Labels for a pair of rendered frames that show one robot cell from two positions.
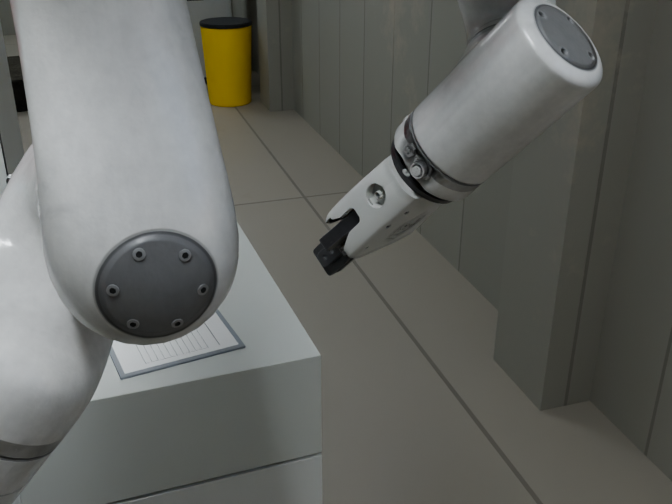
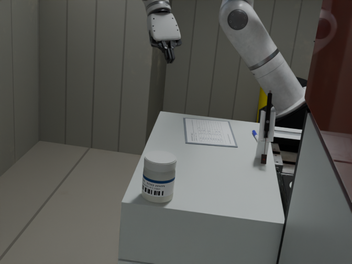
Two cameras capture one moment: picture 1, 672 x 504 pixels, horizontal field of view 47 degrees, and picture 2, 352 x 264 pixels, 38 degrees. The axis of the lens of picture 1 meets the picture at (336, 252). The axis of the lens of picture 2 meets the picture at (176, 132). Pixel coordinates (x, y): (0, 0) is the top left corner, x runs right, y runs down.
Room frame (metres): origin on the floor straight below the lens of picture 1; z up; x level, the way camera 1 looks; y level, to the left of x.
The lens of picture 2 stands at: (2.19, 0.71, 1.50)
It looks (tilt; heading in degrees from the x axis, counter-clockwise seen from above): 21 degrees down; 204
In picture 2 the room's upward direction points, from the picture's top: 6 degrees clockwise
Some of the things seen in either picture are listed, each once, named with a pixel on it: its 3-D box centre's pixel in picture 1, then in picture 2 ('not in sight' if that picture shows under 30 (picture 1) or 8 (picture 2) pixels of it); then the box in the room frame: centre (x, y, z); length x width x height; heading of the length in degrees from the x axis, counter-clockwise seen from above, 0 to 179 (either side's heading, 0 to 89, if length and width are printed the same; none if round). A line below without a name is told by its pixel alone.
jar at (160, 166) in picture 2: not in sight; (158, 176); (1.29, 0.28, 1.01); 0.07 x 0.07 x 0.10
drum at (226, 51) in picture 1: (228, 62); not in sight; (5.61, 0.77, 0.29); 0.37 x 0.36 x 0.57; 108
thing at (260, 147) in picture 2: not in sight; (265, 136); (0.95, 0.42, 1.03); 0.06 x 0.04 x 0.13; 20
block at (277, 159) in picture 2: not in sight; (275, 162); (0.78, 0.42, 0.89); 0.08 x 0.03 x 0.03; 20
